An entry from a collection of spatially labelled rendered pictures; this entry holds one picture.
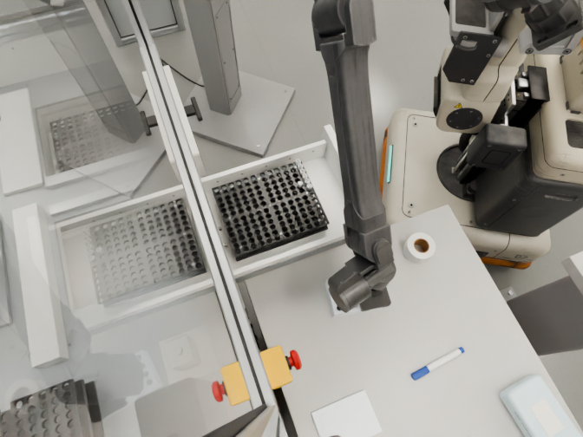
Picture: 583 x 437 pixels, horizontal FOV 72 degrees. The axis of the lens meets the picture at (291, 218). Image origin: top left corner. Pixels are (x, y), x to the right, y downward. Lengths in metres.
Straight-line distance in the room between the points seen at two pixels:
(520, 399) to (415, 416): 0.22
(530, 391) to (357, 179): 0.62
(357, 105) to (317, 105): 1.59
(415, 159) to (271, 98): 0.85
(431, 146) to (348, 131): 1.23
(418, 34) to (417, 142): 1.02
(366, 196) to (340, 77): 0.20
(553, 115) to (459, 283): 0.59
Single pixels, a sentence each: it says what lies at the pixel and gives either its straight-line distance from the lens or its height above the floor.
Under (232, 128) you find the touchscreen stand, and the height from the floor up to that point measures 0.04.
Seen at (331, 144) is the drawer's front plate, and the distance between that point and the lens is 0.99.
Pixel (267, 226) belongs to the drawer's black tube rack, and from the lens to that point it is 0.90.
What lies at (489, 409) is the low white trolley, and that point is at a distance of 1.08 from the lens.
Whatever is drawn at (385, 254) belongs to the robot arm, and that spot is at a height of 1.06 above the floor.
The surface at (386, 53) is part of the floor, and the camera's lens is 2.57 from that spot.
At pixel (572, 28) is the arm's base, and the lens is 0.97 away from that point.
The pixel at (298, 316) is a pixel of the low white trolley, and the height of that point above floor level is 0.76.
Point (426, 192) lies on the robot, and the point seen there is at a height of 0.28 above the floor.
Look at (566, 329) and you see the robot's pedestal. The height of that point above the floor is 0.53.
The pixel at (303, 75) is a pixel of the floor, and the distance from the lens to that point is 2.38.
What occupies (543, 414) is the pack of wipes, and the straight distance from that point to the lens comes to 1.08.
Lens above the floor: 1.73
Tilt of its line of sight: 66 degrees down
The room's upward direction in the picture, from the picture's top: 3 degrees clockwise
